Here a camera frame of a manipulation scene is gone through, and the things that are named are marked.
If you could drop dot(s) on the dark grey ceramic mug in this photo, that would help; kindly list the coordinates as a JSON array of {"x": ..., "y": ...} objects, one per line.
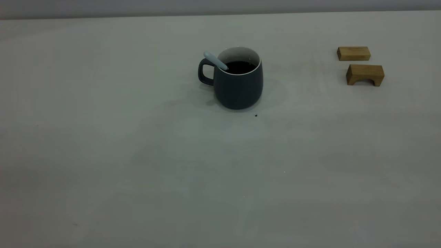
[{"x": 237, "y": 91}]

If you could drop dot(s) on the flat rectangular wooden block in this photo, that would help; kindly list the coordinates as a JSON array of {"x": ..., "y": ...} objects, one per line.
[{"x": 353, "y": 53}]

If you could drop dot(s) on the arched wooden block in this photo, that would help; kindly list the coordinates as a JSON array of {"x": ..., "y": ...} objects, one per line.
[{"x": 365, "y": 70}]

